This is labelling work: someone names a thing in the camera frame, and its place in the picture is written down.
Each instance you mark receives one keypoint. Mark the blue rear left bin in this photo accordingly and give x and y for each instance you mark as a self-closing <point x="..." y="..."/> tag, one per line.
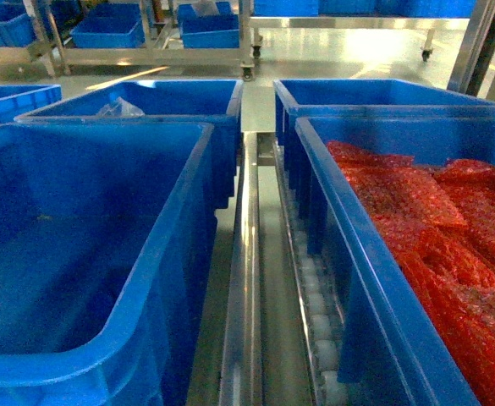
<point x="217" y="102"/>

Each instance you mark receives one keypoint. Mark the blue rear right bin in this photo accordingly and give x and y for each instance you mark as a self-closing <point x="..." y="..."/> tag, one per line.
<point x="369" y="98"/>

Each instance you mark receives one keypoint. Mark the empty blue bin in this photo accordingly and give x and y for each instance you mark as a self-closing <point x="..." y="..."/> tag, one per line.
<point x="106" y="236"/>

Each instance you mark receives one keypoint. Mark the blue bin with red bags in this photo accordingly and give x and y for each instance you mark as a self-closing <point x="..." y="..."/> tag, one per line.
<point x="391" y="353"/>

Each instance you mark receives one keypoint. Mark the blue bin far left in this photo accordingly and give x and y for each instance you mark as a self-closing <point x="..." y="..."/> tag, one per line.
<point x="20" y="99"/>

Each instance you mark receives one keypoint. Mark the white roller track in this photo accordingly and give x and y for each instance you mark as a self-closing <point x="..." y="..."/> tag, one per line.
<point x="322" y="319"/>

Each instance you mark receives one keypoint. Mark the clear plastic bag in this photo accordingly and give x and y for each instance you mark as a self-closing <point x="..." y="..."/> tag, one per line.
<point x="120" y="108"/>

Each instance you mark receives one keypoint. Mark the red bubble wrap bags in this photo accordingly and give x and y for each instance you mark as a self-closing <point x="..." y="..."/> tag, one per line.
<point x="439" y="225"/>

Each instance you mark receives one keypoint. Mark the steel centre guide rail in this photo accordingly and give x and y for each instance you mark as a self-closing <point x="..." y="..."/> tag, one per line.
<point x="241" y="371"/>

